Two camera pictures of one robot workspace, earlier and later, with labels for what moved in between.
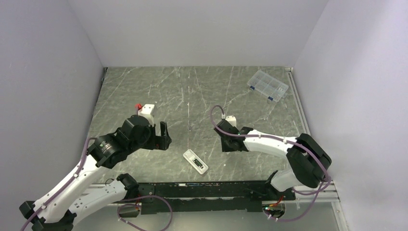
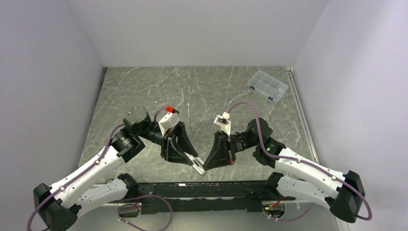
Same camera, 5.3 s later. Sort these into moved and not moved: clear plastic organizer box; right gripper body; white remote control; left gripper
Moved: left gripper; right gripper body
Not moved: clear plastic organizer box; white remote control
